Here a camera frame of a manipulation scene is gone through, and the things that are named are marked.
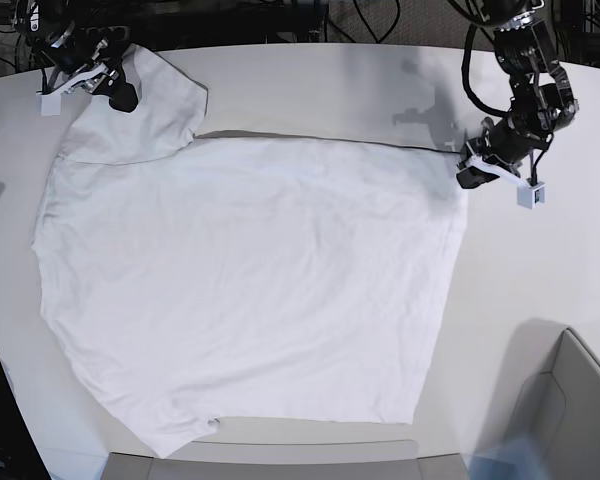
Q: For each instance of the white T-shirt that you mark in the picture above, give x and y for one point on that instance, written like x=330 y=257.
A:
x=192 y=279

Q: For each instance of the blue blurry object bottom right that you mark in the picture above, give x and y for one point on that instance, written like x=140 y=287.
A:
x=515 y=459

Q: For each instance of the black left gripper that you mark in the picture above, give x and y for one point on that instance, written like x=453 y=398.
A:
x=499 y=145

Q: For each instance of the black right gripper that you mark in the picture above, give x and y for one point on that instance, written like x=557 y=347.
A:
x=92 y=60

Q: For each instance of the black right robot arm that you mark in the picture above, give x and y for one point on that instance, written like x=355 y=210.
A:
x=36 y=19

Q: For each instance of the grey cardboard box right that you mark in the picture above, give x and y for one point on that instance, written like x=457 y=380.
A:
x=559 y=410

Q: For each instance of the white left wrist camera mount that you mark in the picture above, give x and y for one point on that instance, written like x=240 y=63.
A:
x=530 y=192

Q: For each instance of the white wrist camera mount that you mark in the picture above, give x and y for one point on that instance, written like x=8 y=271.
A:
x=530 y=192
x=49 y=98

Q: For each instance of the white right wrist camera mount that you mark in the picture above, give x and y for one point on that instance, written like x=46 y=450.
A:
x=49 y=98

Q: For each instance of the grey tray bottom edge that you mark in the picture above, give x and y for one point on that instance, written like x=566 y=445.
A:
x=361 y=460

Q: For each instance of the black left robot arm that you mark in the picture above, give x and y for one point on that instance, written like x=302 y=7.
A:
x=542 y=101

